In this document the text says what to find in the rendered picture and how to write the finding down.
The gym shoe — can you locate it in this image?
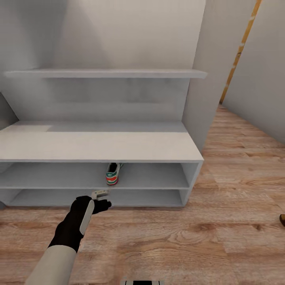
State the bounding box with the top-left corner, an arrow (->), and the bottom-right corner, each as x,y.
106,163 -> 123,185

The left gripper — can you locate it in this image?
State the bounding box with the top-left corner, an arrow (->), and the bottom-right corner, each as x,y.
93,199 -> 112,214

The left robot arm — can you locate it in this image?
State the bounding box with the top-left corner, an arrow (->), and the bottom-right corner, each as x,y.
24,189 -> 112,285

